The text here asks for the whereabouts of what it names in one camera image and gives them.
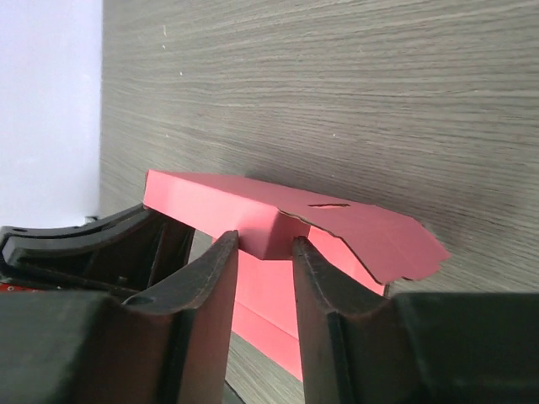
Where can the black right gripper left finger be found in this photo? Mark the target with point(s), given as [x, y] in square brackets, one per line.
[167, 344]

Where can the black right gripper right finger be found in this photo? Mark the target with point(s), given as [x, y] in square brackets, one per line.
[421, 347]

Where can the pink paper box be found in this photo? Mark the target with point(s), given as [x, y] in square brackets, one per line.
[374, 246]

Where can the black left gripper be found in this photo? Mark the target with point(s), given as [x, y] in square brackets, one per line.
[122, 254]

